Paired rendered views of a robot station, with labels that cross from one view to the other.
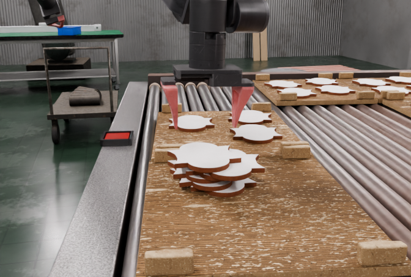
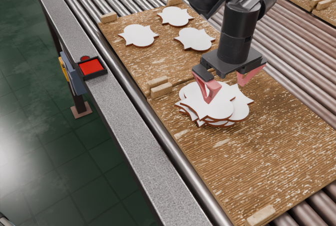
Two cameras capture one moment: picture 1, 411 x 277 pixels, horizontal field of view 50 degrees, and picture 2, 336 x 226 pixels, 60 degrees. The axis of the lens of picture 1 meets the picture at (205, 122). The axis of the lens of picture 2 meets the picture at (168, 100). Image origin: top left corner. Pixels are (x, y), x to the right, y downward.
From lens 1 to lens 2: 51 cm
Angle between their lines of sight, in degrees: 37
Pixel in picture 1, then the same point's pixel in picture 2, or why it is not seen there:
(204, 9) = (248, 20)
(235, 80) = (258, 64)
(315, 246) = (313, 159)
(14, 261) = not seen: outside the picture
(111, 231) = (178, 184)
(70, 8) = not seen: outside the picture
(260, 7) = not seen: outside the picture
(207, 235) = (251, 173)
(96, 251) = (186, 210)
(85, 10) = not seen: outside the picture
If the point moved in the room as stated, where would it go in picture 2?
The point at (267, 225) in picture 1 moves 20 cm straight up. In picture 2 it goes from (276, 149) to (306, 85)
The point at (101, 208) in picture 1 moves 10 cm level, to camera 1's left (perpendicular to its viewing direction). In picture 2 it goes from (151, 162) to (108, 178)
